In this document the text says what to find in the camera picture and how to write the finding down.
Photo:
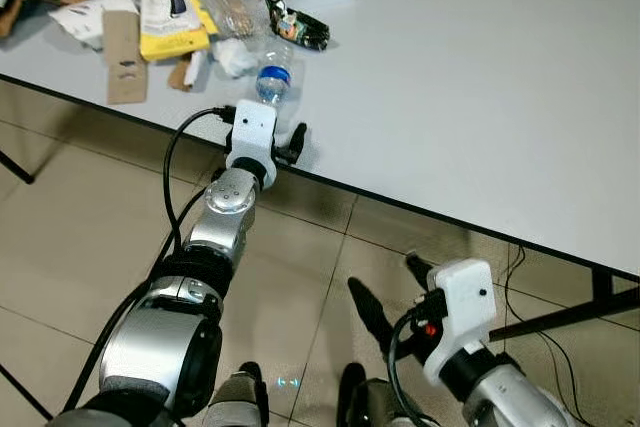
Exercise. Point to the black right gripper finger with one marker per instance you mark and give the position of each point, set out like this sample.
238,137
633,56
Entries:
372,317
420,271

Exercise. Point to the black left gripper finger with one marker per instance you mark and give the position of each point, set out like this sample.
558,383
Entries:
297,142

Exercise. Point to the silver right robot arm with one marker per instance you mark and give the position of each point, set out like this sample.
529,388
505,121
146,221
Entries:
510,397

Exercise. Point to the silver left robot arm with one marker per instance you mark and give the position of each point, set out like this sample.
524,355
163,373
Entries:
225,217

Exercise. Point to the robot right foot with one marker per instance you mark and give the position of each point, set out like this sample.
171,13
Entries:
365,402

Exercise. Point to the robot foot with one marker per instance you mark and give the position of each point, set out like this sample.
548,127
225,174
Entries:
238,397
365,402

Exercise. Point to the crumpled white tissue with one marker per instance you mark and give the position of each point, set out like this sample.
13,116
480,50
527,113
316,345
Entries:
236,57

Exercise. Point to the black snack wrapper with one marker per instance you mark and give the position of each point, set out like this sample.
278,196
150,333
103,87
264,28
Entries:
302,27

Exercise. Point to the clear plastic packet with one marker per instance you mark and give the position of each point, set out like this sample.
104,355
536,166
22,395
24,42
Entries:
235,12

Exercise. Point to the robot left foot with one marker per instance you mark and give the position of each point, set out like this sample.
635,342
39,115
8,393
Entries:
238,397

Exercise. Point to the white table with black legs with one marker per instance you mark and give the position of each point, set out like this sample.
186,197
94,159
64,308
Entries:
450,97

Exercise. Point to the yellow product packet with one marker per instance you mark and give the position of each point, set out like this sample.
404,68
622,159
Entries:
170,27

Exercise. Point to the brown cardboard strip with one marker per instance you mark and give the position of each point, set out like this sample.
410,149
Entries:
125,57

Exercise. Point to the white printed paper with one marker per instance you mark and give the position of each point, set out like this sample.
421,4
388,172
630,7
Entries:
78,22

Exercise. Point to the white and brown carton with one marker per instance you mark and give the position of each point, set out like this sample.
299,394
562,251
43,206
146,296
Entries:
25,7

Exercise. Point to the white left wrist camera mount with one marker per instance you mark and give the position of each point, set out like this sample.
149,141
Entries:
252,132

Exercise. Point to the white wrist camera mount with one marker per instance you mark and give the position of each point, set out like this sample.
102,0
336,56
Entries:
465,307
252,132

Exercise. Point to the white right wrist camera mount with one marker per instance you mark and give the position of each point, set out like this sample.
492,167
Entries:
465,307

